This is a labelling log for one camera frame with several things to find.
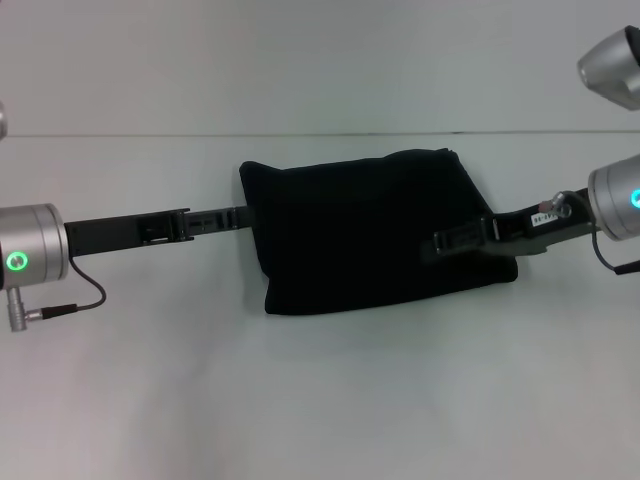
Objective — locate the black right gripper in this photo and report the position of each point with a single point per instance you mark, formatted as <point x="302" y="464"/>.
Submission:
<point x="540" y="230"/>

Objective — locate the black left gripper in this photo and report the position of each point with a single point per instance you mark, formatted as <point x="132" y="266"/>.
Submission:
<point x="110" y="232"/>

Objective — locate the black shirt with FREE print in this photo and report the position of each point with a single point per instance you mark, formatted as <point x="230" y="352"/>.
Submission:
<point x="370" y="230"/>

